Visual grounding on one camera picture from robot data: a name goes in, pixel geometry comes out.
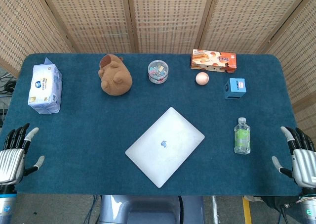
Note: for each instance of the brown plush toy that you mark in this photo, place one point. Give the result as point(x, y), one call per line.
point(116, 80)

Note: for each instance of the white blue tissue pack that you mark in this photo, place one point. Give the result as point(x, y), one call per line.
point(44, 85)

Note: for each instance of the pink ball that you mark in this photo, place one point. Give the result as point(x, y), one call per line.
point(202, 78)

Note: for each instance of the white table leg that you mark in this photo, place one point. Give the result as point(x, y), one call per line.
point(214, 209)

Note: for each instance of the blue felt table cover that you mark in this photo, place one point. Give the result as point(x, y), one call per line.
point(98, 135)

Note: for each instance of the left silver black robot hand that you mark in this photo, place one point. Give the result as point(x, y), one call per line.
point(12, 164)

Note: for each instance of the clear bottle with green label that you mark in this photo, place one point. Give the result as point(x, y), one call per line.
point(242, 137)

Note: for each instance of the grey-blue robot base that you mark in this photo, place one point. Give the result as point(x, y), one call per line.
point(148, 209)

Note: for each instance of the orange snack box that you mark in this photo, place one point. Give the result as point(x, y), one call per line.
point(212, 60)

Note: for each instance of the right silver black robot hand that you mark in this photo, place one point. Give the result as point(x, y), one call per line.
point(304, 164)

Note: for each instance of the clear jar of binder clips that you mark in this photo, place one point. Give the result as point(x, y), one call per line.
point(158, 72)

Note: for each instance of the small blue box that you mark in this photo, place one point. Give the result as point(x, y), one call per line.
point(235, 88)

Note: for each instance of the silver laptop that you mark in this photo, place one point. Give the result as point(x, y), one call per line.
point(172, 127)

